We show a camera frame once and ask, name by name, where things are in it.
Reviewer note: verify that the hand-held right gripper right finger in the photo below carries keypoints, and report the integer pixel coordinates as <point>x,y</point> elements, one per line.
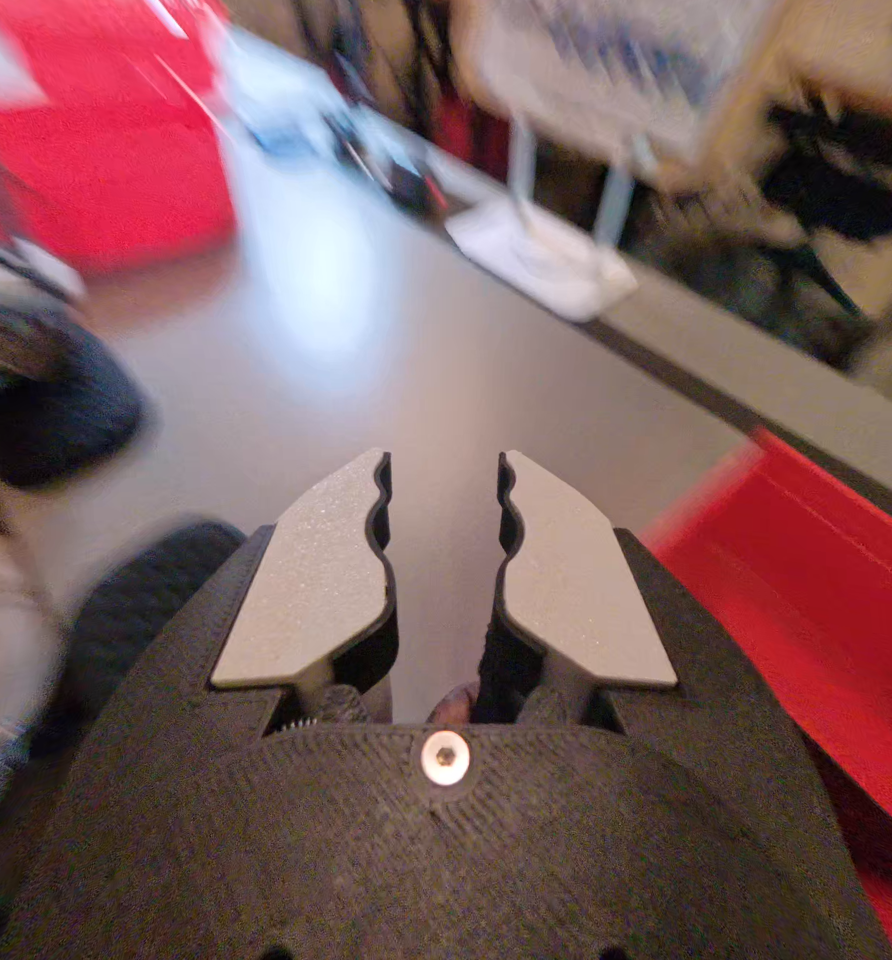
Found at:
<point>573,592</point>

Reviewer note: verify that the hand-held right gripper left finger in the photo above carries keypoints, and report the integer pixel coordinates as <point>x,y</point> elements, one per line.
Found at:
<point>311,592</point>

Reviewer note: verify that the red plastic bin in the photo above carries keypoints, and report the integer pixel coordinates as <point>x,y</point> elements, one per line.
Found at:
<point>828,600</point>
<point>100,135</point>

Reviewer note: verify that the black mesh pad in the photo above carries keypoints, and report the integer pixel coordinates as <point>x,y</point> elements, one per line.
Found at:
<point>138,592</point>

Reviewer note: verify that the instruction poster board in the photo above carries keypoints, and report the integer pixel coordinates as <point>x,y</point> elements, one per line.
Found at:
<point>626,67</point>

